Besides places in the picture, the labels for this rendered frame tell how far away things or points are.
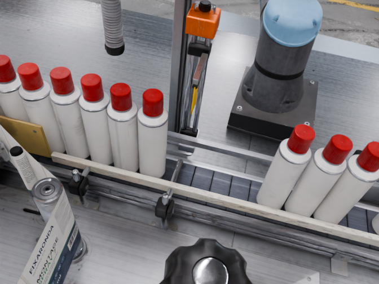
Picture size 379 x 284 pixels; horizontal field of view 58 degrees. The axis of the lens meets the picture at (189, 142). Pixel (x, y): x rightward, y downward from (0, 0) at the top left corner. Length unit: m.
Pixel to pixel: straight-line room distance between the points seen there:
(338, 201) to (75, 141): 0.48
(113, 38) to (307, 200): 0.43
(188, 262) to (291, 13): 0.57
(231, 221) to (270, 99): 0.31
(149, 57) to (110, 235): 0.59
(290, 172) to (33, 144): 0.47
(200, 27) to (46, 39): 0.71
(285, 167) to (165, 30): 0.73
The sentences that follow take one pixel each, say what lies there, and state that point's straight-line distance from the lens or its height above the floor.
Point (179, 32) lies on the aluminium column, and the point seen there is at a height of 1.13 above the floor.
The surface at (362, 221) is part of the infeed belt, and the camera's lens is 0.75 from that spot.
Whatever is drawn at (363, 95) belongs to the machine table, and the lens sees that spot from 1.11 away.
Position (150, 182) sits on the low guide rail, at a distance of 0.64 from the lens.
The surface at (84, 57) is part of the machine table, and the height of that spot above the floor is 0.83.
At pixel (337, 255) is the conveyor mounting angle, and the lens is 0.73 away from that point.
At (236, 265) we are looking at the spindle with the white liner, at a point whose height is 1.18.
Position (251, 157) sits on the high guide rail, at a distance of 0.64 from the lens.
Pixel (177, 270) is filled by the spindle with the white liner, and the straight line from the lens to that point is 0.29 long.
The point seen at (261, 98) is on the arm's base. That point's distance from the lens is 0.82.
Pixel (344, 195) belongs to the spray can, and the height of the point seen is 0.99.
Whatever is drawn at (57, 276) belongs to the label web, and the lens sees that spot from 0.54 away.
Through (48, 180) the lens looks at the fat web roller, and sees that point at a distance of 0.48.
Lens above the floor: 1.45
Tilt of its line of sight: 50 degrees down
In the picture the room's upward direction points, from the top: 8 degrees clockwise
